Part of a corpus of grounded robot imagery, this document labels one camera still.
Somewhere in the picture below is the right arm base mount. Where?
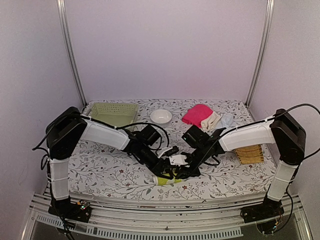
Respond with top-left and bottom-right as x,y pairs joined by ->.
240,198 -> 285,235

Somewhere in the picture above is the aluminium frame post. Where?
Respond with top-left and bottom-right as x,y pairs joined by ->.
245,0 -> 275,108
56,0 -> 87,107

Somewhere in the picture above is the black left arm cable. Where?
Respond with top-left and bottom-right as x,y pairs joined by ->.
31,121 -> 171,156

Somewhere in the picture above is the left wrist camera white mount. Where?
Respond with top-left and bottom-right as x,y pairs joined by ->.
157,146 -> 179,158

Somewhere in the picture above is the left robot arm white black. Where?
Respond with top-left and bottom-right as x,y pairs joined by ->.
45,106 -> 174,217

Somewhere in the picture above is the yellow woven bamboo tray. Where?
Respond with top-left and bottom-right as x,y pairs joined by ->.
235,144 -> 264,165

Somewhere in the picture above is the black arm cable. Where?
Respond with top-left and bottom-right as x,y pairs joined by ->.
272,103 -> 320,161
31,121 -> 171,156

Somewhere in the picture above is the green plastic basket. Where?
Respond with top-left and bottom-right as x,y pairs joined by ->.
89,102 -> 139,127

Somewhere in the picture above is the pink towel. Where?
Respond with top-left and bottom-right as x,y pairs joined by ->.
182,104 -> 214,128

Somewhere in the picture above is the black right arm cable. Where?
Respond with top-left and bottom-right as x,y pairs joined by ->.
272,103 -> 320,161

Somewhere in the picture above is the light blue towel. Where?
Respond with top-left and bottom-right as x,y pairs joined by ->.
216,113 -> 236,129

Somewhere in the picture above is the cream white towel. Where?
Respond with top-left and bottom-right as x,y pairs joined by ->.
200,112 -> 222,132

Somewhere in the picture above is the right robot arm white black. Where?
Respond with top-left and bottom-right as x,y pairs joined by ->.
176,108 -> 307,218

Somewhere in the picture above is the white ceramic bowl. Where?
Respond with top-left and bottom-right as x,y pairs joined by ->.
150,109 -> 173,127

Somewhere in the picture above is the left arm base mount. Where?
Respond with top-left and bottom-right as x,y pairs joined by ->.
48,197 -> 92,223

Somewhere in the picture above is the green crocodile pattern towel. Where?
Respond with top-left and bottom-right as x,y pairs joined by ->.
153,175 -> 184,186

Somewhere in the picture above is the aluminium front rail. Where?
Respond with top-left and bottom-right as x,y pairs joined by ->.
22,193 -> 315,240

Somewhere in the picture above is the right aluminium frame post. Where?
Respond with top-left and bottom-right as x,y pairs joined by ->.
245,0 -> 275,108

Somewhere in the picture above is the left aluminium frame post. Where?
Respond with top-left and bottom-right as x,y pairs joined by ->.
56,0 -> 87,107

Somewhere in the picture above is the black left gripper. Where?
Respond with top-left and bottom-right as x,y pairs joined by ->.
136,144 -> 174,180

